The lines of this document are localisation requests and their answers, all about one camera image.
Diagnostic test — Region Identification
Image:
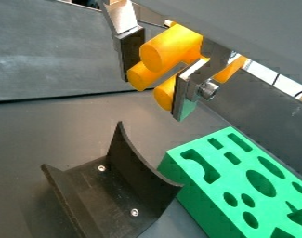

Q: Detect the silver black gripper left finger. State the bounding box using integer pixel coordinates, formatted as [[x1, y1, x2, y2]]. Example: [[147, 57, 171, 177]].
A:
[[99, 0, 145, 82]]

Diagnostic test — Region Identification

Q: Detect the yellow three prong object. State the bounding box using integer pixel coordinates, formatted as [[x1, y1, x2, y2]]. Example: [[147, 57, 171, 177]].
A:
[[127, 22, 247, 111]]

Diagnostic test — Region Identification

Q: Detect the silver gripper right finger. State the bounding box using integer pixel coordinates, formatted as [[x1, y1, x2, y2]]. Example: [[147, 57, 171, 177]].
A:
[[169, 39, 231, 121]]

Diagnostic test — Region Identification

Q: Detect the black cradle fixture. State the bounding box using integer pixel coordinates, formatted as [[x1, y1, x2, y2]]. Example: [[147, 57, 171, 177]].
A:
[[41, 123, 183, 238]]

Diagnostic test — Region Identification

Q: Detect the green foam shape board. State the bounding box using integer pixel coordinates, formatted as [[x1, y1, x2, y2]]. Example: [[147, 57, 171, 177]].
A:
[[157, 126, 302, 238]]

